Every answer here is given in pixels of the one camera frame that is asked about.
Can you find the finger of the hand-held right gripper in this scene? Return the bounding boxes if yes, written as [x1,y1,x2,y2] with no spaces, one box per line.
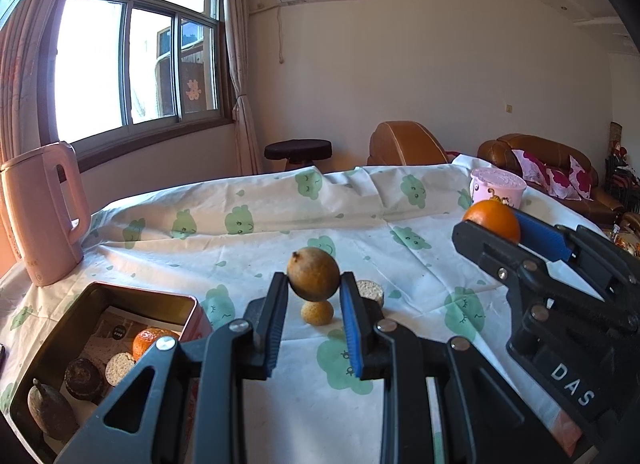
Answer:
[452,220,632,336]
[515,209,640,295]

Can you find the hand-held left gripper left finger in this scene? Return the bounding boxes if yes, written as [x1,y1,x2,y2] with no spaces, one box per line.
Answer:
[59,271,291,464]

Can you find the sliding glass window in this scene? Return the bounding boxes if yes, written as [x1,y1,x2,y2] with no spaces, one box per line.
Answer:
[37,0,223,145]

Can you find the round grain cracker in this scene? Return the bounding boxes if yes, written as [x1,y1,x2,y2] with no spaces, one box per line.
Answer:
[356,280,385,309]
[105,352,137,387]

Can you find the floral pillow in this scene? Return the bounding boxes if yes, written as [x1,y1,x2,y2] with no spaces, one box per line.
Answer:
[545,166,583,201]
[510,149,552,186]
[570,155,600,201]

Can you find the beige curtain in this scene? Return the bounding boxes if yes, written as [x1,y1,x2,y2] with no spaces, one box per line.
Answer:
[222,0,264,176]

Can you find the white tablecloth with green clouds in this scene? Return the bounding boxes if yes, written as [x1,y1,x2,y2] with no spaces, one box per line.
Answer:
[0,154,621,464]

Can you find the dark brown round fruit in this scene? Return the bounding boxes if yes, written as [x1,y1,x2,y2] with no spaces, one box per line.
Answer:
[27,378,81,441]

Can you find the pink electric kettle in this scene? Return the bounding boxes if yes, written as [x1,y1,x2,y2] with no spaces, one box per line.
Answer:
[0,140,92,287]

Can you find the dark round stool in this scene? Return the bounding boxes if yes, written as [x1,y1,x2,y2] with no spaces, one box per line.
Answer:
[264,139,333,172]

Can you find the small brown longan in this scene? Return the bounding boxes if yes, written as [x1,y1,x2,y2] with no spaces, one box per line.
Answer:
[300,300,335,326]
[286,246,342,302]

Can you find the pink tin box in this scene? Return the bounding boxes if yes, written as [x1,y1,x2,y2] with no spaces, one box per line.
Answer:
[9,281,213,464]

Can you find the air conditioner cord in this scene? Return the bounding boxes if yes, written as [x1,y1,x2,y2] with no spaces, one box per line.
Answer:
[277,4,287,65]

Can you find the bumpy mandarin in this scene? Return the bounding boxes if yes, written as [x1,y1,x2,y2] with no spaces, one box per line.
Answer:
[132,328,180,362]

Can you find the smooth orange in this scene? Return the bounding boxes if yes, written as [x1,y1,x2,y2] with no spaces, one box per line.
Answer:
[462,199,522,245]

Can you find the brown leather armchair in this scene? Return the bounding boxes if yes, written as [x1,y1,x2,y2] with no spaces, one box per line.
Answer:
[369,121,451,166]

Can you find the cluttered dark shelf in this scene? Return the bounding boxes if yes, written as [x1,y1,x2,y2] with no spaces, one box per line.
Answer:
[605,121,640,215]

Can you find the pink patterned curtain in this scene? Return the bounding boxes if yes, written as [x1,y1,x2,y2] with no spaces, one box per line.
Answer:
[0,0,66,165]

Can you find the brown leather sofa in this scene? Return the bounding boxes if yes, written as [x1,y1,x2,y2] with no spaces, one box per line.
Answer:
[476,133,626,225]

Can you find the printed paper leaflet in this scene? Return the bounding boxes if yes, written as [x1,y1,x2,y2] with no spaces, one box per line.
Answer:
[82,306,192,395]

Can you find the dark chocolate cake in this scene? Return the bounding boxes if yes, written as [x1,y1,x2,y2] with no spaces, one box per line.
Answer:
[64,359,108,402]

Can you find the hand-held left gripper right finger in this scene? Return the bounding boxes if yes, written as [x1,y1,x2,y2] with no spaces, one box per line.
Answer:
[339,271,566,464]

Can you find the pink cartoon cup with lid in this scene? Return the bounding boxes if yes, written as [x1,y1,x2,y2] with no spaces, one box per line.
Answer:
[469,167,527,210]

